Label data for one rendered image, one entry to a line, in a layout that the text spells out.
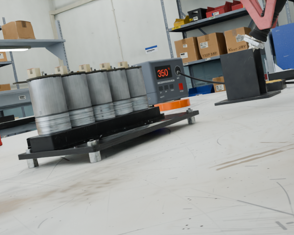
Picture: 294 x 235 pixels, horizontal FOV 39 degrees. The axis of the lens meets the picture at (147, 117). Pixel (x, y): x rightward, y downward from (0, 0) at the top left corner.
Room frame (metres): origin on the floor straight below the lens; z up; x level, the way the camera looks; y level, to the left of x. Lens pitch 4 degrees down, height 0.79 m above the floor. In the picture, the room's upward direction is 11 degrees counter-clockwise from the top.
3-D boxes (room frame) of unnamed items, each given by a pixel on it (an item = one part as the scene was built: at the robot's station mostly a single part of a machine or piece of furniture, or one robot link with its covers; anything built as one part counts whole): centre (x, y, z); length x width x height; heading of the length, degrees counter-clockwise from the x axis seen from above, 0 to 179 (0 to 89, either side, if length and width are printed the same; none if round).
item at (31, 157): (0.34, 0.02, 0.76); 0.16 x 0.07 x 0.01; 148
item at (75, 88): (0.33, 0.05, 0.79); 0.02 x 0.02 x 0.05
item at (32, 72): (0.30, 0.07, 0.82); 0.01 x 0.01 x 0.01; 58
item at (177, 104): (0.69, -0.05, 0.76); 0.06 x 0.06 x 0.01
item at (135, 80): (0.40, 0.01, 0.79); 0.02 x 0.02 x 0.05
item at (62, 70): (0.32, 0.06, 0.82); 0.01 x 0.01 x 0.01; 58
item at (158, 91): (0.93, -0.01, 0.80); 0.15 x 0.12 x 0.10; 47
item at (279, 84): (0.67, -0.19, 0.76); 0.07 x 0.05 x 0.02; 64
